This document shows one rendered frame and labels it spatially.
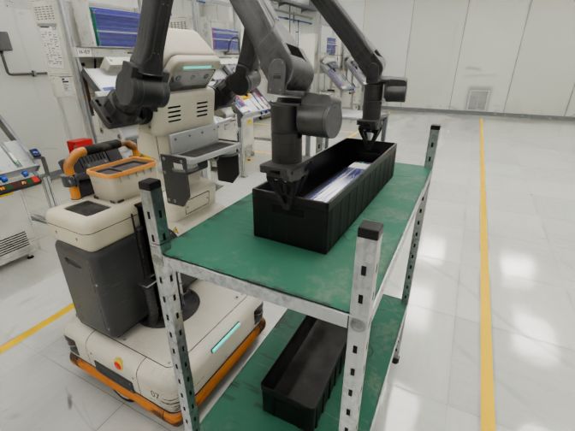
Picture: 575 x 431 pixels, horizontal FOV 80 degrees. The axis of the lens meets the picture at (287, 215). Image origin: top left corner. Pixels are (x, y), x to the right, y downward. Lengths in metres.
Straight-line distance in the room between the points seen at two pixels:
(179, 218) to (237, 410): 0.63
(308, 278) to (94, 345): 1.19
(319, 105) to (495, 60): 9.44
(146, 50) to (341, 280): 0.66
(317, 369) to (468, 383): 0.82
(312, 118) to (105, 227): 0.96
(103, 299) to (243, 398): 0.63
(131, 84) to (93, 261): 0.70
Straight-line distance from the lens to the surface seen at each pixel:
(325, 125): 0.57
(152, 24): 0.92
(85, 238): 1.36
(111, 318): 1.53
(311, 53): 7.49
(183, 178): 1.08
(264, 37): 0.66
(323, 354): 1.31
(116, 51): 3.51
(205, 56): 1.15
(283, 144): 0.63
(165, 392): 1.44
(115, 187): 1.42
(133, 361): 1.52
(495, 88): 10.00
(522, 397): 1.93
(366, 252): 0.49
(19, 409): 1.96
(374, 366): 1.32
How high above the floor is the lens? 1.31
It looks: 25 degrees down
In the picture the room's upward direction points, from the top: straight up
